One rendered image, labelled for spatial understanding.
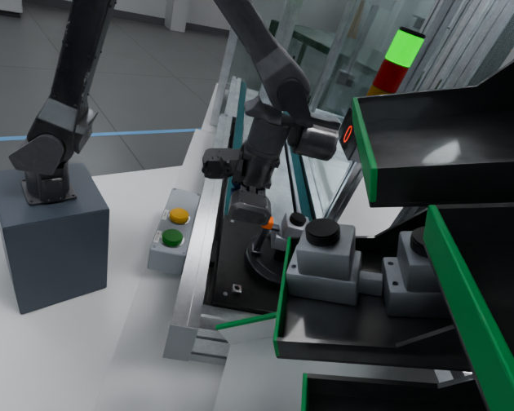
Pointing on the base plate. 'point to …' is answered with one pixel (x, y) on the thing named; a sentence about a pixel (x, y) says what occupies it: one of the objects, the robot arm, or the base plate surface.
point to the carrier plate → (239, 272)
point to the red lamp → (390, 76)
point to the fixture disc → (264, 264)
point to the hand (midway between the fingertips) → (242, 205)
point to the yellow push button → (179, 215)
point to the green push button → (172, 237)
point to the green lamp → (404, 48)
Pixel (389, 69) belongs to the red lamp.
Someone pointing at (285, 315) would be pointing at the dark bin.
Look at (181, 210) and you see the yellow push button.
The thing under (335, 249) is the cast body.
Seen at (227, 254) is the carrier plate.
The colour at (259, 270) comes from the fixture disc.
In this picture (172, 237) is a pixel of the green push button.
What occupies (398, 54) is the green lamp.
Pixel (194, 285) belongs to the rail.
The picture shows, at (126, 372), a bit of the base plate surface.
